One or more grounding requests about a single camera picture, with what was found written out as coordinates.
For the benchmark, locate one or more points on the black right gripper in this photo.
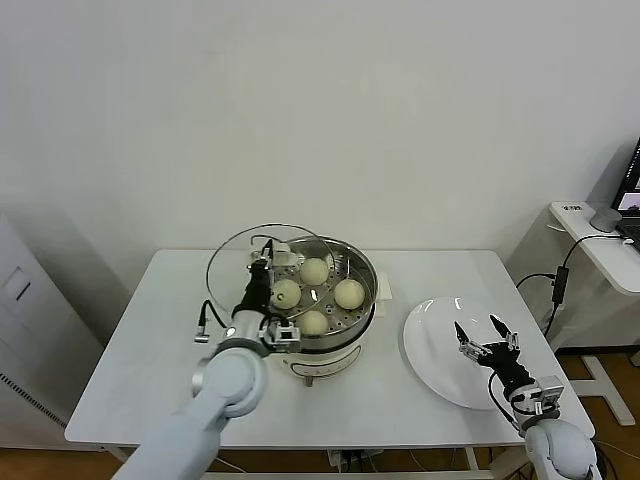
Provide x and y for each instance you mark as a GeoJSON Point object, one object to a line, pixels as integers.
{"type": "Point", "coordinates": [505, 365]}

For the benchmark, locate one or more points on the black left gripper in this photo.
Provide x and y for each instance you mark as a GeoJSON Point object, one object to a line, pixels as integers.
{"type": "Point", "coordinates": [256, 292]}

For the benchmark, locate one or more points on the round glass pot lid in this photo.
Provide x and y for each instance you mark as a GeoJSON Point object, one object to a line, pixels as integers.
{"type": "Point", "coordinates": [225, 270]}

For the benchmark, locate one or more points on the white steamed baozi bun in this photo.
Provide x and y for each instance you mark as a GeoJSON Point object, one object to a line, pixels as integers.
{"type": "Point", "coordinates": [349, 294]}
{"type": "Point", "coordinates": [286, 295]}
{"type": "Point", "coordinates": [314, 272]}
{"type": "Point", "coordinates": [314, 323]}

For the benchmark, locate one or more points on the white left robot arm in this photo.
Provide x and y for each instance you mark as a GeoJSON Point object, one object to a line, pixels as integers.
{"type": "Point", "coordinates": [225, 385]}

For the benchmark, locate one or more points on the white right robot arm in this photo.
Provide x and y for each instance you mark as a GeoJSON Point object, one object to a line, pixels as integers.
{"type": "Point", "coordinates": [560, 450]}

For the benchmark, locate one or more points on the perforated steel steamer basket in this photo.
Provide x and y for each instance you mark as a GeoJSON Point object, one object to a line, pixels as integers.
{"type": "Point", "coordinates": [360, 270]}

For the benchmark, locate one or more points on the round white plate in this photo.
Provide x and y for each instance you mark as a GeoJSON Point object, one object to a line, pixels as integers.
{"type": "Point", "coordinates": [435, 350]}

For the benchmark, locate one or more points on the cream electric cooker pot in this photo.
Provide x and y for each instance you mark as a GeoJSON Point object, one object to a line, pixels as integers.
{"type": "Point", "coordinates": [330, 365]}

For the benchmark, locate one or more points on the white side desk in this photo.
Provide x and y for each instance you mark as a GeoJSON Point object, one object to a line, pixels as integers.
{"type": "Point", "coordinates": [590, 250]}

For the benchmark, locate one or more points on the grey cylinder speaker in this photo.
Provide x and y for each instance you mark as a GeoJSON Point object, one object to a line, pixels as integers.
{"type": "Point", "coordinates": [606, 220]}

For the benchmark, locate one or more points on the white power strip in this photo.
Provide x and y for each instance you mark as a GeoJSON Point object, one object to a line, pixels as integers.
{"type": "Point", "coordinates": [350, 457]}

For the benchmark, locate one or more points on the open black laptop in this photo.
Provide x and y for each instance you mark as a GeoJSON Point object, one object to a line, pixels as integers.
{"type": "Point", "coordinates": [631, 180]}

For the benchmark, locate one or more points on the white floor cabinet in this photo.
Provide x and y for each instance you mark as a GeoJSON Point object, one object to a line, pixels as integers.
{"type": "Point", "coordinates": [30, 330]}

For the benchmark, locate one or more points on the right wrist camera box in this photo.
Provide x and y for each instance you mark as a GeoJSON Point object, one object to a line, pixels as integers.
{"type": "Point", "coordinates": [546, 395]}

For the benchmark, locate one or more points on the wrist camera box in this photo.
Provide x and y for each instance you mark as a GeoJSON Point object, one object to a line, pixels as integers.
{"type": "Point", "coordinates": [546, 395]}
{"type": "Point", "coordinates": [282, 335]}

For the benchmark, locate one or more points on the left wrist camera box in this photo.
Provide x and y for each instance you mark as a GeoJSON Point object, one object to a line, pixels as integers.
{"type": "Point", "coordinates": [282, 335]}

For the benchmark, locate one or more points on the white table frame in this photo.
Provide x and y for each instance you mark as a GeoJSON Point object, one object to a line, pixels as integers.
{"type": "Point", "coordinates": [470, 459]}

